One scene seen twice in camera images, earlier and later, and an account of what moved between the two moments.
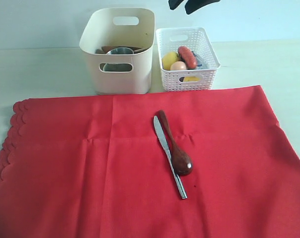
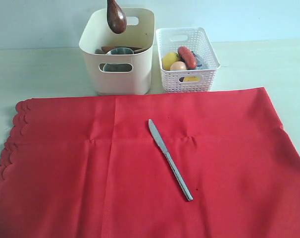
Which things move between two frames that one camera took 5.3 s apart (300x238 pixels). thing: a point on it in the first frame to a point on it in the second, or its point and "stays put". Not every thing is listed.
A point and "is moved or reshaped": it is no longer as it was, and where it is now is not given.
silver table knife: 162,139 is moved or reshaped
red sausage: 187,56 stays put
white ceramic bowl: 117,67 stays put
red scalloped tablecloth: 93,167 stays put
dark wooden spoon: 182,162 to 116,17
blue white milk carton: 199,65 stays put
